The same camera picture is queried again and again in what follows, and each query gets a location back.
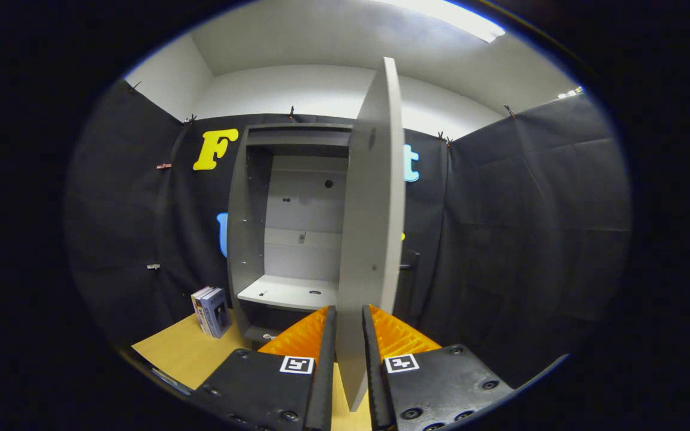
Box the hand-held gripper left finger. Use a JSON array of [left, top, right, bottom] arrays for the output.
[[192, 305, 338, 431]]

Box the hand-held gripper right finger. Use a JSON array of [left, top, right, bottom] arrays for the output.
[[362, 304, 515, 431]]

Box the black door handle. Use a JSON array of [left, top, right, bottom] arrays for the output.
[[399, 248, 421, 318]]

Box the beige shoe cabinet door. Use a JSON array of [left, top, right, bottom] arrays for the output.
[[336, 57, 407, 412]]

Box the grey shoe cabinet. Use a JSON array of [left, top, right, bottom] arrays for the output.
[[227, 123, 358, 347]]

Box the blue cover book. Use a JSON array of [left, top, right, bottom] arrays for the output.
[[200, 287, 232, 339]]

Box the black backdrop cloth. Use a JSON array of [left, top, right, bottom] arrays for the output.
[[63, 78, 632, 390]]

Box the long ceiling light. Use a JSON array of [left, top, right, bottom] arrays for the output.
[[381, 0, 506, 43]]

